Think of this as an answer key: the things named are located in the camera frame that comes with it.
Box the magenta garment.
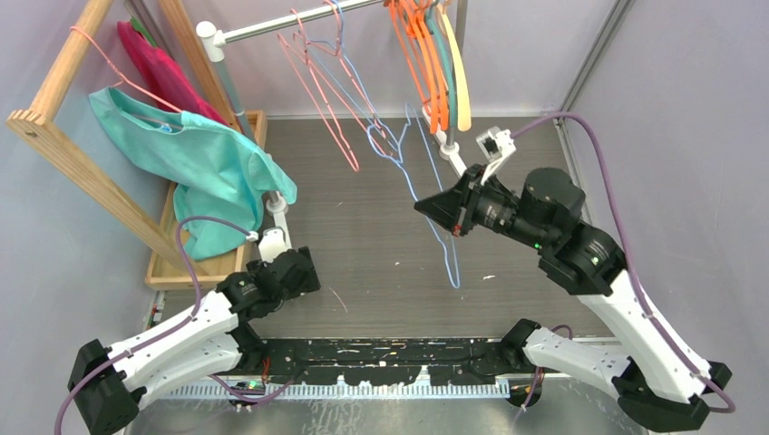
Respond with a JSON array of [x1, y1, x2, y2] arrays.
[[116, 22, 227, 125]]

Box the orange plastic hanger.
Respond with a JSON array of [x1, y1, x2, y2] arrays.
[[384, 1, 442, 133], [397, 1, 449, 133]]

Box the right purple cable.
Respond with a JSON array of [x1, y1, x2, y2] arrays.
[[511, 111, 738, 415]]

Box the teal plastic hanger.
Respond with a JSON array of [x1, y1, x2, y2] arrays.
[[419, 1, 456, 131]]

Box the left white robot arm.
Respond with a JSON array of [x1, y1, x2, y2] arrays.
[[67, 246, 320, 434]]

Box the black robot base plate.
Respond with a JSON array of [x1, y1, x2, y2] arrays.
[[217, 338, 547, 406]]

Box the wooden clothes rack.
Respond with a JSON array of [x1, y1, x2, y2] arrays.
[[6, 0, 224, 270]]

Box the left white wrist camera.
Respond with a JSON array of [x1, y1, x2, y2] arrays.
[[257, 227, 291, 263]]

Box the beige plastic hanger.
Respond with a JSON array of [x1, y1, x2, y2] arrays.
[[435, 1, 472, 132]]

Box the pink wire hanger on rack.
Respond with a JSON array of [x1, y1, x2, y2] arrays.
[[70, 25, 182, 113]]

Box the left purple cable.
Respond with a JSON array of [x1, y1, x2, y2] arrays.
[[54, 216, 259, 435]]

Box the metal clothes rack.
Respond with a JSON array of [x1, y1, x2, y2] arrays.
[[195, 0, 485, 254]]

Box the wooden tray base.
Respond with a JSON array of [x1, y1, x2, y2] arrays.
[[145, 111, 268, 291]]

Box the teal shirt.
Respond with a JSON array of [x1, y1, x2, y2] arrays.
[[89, 87, 297, 261]]

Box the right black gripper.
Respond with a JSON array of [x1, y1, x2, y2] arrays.
[[414, 161, 550, 250]]

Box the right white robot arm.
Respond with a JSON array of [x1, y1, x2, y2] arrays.
[[414, 164, 732, 432]]

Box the purple cable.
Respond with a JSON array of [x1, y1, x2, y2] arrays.
[[54, 216, 259, 435], [511, 111, 738, 415]]

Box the pink wire hanger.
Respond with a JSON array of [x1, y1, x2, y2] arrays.
[[277, 34, 360, 172], [289, 14, 402, 165], [70, 25, 182, 113]]

